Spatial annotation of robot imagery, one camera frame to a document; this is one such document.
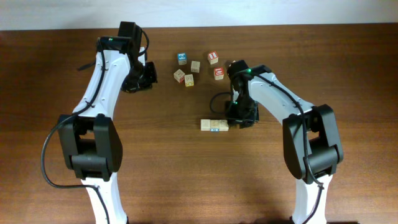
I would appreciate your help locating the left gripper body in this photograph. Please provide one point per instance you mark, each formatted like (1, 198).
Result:
(141, 76)

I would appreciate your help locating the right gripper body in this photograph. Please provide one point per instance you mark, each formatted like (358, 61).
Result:
(241, 119)

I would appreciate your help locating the wooden block circle top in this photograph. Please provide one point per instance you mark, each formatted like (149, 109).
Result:
(223, 125)

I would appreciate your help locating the wooden block blue side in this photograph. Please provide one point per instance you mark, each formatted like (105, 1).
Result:
(215, 125)

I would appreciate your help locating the wooden block red bottom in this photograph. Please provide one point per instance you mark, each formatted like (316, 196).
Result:
(205, 124)

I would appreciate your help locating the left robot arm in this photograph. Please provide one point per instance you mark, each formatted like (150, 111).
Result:
(90, 143)

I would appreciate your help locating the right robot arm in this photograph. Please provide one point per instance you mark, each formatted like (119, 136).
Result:
(311, 141)

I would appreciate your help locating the wooden block butterfly left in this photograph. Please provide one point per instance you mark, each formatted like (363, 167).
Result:
(179, 76)

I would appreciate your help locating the blue top wooden block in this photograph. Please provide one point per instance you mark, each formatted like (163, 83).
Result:
(182, 58)

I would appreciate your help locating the yellow wooden block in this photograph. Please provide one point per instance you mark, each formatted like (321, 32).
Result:
(189, 80)

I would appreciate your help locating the red U wooden block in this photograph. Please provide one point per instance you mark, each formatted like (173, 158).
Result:
(218, 73)

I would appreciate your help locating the plain wooden block top middle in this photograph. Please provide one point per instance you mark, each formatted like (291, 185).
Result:
(195, 66)

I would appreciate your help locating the red I wooden block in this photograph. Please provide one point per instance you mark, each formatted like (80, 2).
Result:
(212, 57)

